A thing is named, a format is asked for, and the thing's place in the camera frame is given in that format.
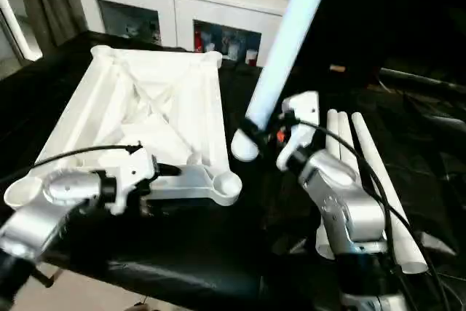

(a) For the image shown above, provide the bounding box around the white plastic table leg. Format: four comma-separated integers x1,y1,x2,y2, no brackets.
351,111,430,275
315,109,341,261
231,0,338,163
336,111,359,153

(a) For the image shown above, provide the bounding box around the white plastic table top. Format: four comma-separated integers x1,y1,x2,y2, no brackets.
4,45,243,210

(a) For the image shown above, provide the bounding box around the black mat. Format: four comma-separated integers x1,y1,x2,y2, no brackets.
0,31,466,311

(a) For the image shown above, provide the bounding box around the long black bar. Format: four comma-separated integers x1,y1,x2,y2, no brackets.
379,67,466,98

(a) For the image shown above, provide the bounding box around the white cabinet with glass doors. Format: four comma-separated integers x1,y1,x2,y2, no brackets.
71,0,308,69

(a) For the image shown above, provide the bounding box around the black case with yellow label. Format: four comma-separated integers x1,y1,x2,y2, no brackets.
306,0,466,79

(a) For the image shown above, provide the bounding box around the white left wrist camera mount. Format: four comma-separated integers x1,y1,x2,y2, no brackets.
109,146,158,215

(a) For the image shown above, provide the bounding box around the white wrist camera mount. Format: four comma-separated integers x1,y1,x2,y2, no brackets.
280,91,322,170
109,146,158,215

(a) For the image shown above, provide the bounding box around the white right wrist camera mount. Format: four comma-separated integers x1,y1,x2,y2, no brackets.
280,91,322,170

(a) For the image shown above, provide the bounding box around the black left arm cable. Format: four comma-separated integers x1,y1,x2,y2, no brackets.
0,144,143,189

